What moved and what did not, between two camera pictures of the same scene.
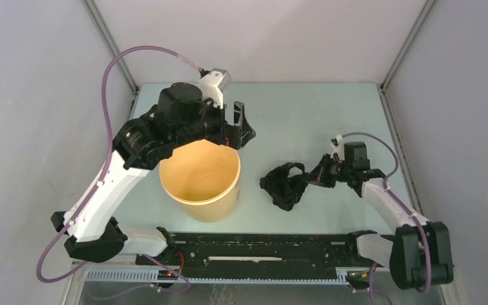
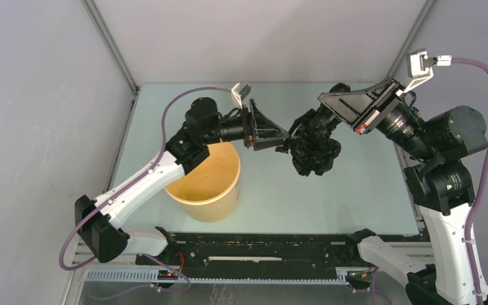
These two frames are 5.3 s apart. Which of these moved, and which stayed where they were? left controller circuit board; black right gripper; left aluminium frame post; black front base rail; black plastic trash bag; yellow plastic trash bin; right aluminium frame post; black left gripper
Moved: black plastic trash bag; black left gripper; black right gripper
Stayed: right aluminium frame post; black front base rail; left controller circuit board; left aluminium frame post; yellow plastic trash bin
